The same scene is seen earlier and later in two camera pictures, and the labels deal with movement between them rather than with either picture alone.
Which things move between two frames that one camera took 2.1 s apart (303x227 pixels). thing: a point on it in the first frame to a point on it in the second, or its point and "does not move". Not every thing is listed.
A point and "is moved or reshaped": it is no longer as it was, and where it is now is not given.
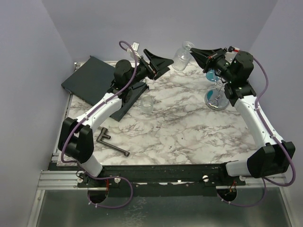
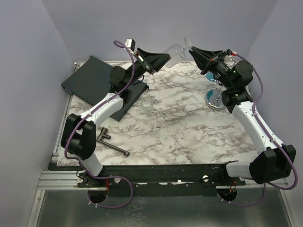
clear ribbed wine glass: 147,105 does not move
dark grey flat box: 90,82 does not move
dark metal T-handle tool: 102,134 does not move
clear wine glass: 182,56 is moved or reshaped
